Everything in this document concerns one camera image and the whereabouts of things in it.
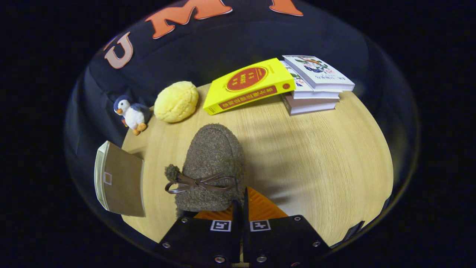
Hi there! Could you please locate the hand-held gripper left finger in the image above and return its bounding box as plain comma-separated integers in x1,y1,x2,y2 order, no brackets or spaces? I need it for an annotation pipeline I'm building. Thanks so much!
158,199,243,265

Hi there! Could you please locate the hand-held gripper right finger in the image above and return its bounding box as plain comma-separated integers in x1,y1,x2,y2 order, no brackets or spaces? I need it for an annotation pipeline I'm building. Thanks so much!
243,187,331,267

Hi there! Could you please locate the brown fuzzy shoe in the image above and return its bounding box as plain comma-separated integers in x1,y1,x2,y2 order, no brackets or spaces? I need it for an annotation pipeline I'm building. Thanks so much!
164,123,246,219

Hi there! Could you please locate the brown fabric storage box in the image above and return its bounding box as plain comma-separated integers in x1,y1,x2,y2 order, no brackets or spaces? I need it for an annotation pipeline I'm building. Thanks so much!
94,140,146,218

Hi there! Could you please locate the pale brown book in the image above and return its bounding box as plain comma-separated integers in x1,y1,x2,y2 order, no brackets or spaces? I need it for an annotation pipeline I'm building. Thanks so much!
281,91,340,116

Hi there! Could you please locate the yellow book with red circle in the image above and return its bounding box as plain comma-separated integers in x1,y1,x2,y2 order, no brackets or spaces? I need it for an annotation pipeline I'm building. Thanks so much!
203,57,296,116

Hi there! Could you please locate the yellow bun plush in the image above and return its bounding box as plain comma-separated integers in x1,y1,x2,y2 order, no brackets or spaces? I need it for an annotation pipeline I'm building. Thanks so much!
154,81,200,124

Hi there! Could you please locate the penguin plush toy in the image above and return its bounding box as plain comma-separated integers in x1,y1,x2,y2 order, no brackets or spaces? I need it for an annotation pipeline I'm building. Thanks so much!
113,95,151,136

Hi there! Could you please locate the black backdrop cloth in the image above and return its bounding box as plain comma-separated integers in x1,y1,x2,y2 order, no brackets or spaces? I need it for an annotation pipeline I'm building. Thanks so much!
65,0,421,224

